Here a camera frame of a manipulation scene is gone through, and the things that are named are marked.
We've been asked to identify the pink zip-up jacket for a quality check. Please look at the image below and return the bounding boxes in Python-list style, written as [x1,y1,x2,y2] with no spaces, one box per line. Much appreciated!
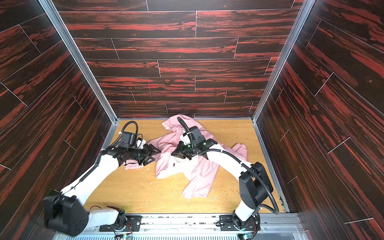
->
[124,114,248,199]

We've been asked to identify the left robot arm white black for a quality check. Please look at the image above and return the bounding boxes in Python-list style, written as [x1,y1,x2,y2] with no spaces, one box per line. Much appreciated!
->
[44,144,161,237]

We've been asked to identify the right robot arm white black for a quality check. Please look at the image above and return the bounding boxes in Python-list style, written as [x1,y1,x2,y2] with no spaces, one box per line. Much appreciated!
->
[171,139,279,230]

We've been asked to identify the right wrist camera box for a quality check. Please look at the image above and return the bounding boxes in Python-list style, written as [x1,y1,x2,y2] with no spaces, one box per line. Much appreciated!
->
[188,126,206,145]

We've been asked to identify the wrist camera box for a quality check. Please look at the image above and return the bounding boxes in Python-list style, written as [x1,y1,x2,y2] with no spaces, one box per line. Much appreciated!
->
[118,132,138,149]
[188,126,206,145]

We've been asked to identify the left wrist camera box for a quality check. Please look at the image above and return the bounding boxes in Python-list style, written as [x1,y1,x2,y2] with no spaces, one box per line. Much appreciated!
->
[118,132,138,149]

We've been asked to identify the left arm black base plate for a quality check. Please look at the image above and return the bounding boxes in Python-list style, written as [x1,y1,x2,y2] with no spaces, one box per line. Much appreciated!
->
[99,215,142,233]

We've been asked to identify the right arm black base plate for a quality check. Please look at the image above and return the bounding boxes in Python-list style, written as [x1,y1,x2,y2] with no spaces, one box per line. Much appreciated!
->
[216,215,260,232]

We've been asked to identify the aluminium front rail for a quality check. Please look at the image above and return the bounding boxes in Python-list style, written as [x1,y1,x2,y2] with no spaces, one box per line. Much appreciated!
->
[75,214,310,240]

